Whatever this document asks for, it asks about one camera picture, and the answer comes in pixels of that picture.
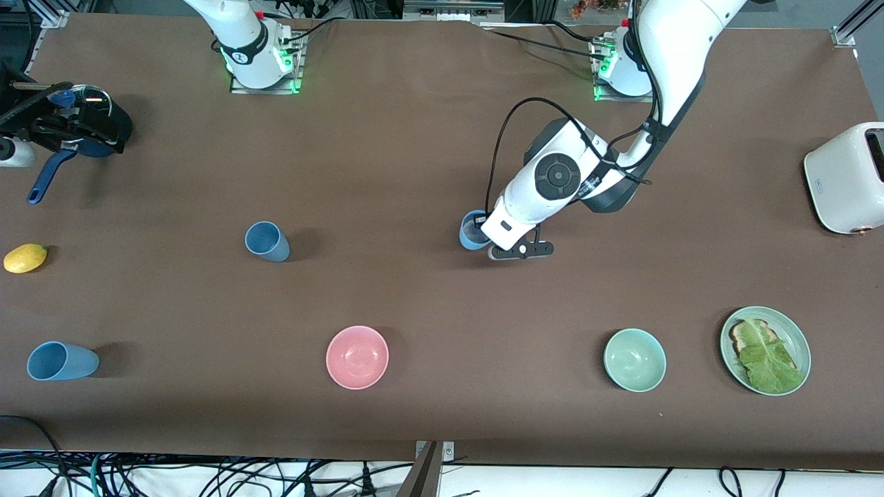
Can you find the aluminium frame profile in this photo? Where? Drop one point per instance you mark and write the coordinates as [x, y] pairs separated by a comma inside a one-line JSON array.
[[52, 17], [844, 36]]

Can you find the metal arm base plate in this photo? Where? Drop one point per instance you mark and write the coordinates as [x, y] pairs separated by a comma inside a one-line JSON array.
[[611, 96], [276, 90]]

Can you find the metal table bracket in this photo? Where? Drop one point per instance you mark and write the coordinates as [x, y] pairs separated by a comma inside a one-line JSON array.
[[447, 452]]

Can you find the toast slice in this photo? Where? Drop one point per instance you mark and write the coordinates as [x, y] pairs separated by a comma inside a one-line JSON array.
[[740, 336]]

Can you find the pale green plate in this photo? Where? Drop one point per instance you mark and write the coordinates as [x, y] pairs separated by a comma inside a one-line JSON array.
[[798, 338]]

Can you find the glass lid with blue knob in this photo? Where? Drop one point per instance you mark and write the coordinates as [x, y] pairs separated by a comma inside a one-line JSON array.
[[93, 93]]

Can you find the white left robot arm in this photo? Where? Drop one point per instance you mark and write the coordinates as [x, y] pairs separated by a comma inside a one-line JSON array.
[[684, 41]]

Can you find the dark blue saucepan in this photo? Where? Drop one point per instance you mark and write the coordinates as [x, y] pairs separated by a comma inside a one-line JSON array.
[[55, 169]]

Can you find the white power strip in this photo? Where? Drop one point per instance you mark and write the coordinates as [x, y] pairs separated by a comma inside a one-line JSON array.
[[452, 8]]

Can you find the pale green bowl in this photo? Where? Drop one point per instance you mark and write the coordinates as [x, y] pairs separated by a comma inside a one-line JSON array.
[[634, 360]]

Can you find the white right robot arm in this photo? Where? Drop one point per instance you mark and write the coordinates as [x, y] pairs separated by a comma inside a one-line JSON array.
[[242, 34]]

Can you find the white toaster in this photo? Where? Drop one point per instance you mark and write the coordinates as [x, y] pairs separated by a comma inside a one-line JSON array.
[[842, 179]]

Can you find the green lettuce leaf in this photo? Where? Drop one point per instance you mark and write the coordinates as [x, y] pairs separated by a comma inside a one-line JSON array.
[[770, 362]]

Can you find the yellow lemon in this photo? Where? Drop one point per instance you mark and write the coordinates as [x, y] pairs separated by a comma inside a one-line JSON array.
[[25, 259]]

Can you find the orange toy food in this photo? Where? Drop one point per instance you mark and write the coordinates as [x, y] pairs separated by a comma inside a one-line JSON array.
[[594, 7]]

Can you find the brown table cover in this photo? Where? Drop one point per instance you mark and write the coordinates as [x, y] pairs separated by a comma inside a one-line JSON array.
[[552, 310]]

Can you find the pink bowl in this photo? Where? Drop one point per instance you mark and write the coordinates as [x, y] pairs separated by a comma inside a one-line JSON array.
[[357, 357]]

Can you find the blue plastic cup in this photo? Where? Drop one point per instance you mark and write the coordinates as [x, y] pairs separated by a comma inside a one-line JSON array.
[[69, 362], [469, 238], [271, 245]]

